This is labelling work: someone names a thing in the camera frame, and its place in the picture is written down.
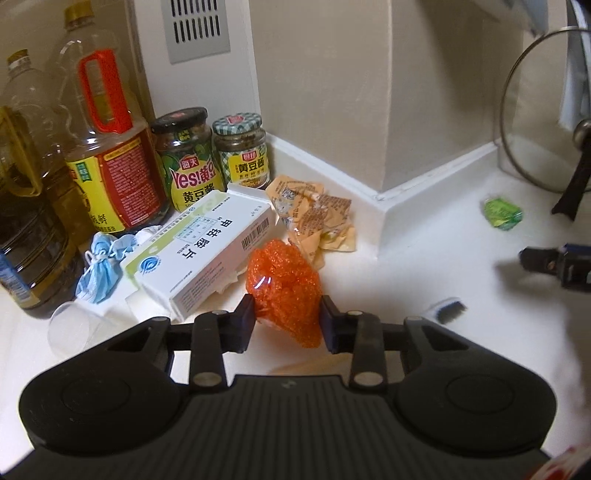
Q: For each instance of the glass pot lid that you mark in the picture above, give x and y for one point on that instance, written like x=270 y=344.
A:
x=535 y=138

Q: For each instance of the large oil bottle blue label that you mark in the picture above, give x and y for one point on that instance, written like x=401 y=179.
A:
x=32 y=221

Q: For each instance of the small jar checkered lid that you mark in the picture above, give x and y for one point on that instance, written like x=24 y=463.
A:
x=242 y=157

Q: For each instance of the grey wall vent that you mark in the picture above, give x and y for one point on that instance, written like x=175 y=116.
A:
x=196 y=32

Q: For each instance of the crumpled orange snack wrapper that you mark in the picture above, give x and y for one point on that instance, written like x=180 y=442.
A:
x=318 y=221

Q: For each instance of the white green medicine box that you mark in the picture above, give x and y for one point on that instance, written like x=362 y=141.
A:
x=203 y=258

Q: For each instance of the blue face mask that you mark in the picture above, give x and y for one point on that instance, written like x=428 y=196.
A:
x=99 y=272

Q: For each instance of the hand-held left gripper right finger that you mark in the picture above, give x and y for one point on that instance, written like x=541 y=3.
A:
x=330 y=330

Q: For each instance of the orange mesh scrubber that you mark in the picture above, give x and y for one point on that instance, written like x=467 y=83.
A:
x=286 y=286

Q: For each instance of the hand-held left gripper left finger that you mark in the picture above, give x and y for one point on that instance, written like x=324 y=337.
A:
x=244 y=323

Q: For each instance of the small green wrapper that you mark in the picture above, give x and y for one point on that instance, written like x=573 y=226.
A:
x=503 y=213

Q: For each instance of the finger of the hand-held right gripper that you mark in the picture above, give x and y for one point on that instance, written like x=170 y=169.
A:
x=579 y=254
x=538 y=261

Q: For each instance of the clear plastic cup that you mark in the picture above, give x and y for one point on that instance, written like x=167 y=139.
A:
x=74 y=330

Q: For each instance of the sauce jar dark lid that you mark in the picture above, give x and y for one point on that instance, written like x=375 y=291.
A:
x=189 y=166

